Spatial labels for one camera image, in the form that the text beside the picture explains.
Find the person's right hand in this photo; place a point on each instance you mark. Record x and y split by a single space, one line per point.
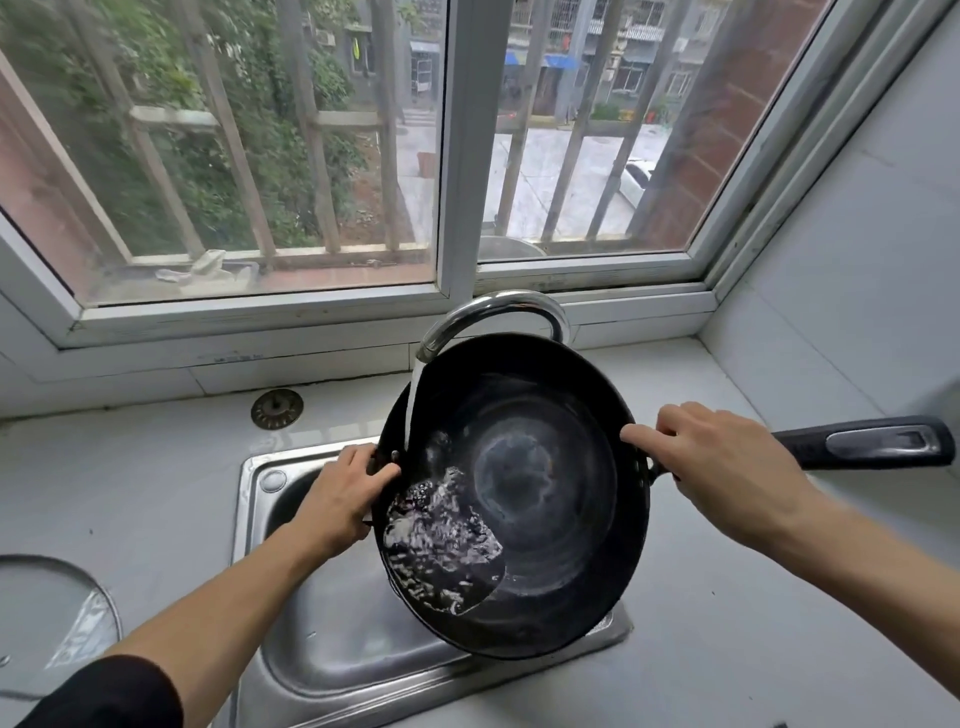
727 472

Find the person's left hand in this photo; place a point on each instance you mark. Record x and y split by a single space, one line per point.
341 502

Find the stainless steel sink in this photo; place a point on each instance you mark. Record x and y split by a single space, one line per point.
337 645

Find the black wok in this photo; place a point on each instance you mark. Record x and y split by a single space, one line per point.
555 525

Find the chrome curved faucet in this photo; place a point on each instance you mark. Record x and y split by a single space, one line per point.
517 300

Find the person's right forearm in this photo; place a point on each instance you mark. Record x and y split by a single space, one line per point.
877 577

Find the person's left forearm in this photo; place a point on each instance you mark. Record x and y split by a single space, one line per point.
217 622

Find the black sink stopper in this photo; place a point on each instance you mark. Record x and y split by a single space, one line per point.
277 409

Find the person's black shirt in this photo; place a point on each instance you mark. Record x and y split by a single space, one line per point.
105 697

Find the white rag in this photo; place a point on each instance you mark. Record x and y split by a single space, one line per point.
210 266

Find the white car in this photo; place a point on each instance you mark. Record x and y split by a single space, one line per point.
636 184

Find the grey metal basin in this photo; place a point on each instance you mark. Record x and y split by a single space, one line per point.
510 249

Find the round glass lid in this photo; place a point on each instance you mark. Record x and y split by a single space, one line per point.
45 615

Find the white framed window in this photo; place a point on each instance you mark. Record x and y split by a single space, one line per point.
469 150

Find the metal window security bars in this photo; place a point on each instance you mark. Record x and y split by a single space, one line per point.
225 135

